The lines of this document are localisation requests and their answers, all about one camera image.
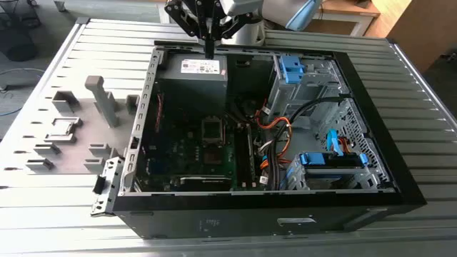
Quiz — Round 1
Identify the CPU socket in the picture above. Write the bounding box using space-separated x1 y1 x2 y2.
201 146 228 169

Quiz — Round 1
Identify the blue flat wire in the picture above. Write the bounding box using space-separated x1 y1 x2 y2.
282 163 292 190
326 128 346 157

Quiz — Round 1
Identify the grey power supply unit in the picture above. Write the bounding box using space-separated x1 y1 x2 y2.
156 53 229 121

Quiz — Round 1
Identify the thick black cable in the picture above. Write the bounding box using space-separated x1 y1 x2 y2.
285 96 353 126

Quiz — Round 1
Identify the wooden cabinet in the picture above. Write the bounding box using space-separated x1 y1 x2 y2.
386 0 457 73

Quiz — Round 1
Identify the metal socket cover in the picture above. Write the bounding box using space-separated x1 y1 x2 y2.
200 116 225 147

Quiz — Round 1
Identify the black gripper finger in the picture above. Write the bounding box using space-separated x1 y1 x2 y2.
164 0 212 59
211 0 258 59

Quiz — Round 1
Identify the blue board connector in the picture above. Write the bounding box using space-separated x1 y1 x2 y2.
147 160 163 176

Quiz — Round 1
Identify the blue floor cable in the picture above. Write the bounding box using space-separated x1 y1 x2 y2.
0 68 45 117

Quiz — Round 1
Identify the black cable bundle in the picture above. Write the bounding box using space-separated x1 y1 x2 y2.
262 125 286 191

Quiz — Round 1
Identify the black PC case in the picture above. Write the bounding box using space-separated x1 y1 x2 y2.
91 40 428 240

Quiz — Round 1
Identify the orange wire bundle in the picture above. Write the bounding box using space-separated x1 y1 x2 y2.
256 117 293 172

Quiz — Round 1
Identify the wire locking lever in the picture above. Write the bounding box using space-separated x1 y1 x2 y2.
221 115 231 147

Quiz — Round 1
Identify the black disk blue carrier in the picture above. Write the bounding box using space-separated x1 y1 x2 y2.
300 151 369 169

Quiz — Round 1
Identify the blue drive bay latch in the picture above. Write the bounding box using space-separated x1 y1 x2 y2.
280 55 305 84

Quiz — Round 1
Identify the red twisted wire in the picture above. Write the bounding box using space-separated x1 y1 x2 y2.
153 92 165 134

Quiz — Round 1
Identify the black RAM slot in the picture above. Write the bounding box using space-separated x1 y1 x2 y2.
239 123 249 188
242 123 253 188
235 123 245 188

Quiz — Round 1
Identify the black chair base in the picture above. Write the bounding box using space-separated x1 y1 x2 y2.
0 10 43 29

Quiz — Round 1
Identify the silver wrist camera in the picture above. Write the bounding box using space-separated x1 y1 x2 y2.
221 0 252 17

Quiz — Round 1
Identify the grey parts rack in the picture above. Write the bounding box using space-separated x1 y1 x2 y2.
24 75 143 175

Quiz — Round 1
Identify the silver disk bay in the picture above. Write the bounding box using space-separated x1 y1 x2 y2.
280 156 392 192

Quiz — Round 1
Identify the black graphics card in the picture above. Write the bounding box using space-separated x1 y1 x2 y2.
177 175 233 191

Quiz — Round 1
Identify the multicolour disk power wire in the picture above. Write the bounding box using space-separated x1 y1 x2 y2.
338 136 354 155

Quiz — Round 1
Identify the black bin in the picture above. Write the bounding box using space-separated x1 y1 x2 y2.
7 29 39 62

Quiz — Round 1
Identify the green motherboard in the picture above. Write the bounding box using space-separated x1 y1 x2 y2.
137 90 269 192

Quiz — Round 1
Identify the silver optical drive cage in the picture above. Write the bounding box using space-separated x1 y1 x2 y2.
266 55 353 123

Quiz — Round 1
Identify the silver card retainer bracket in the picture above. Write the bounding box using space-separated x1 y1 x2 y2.
91 156 125 218

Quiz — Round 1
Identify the silver topped CPU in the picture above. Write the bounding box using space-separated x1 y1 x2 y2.
49 122 76 137

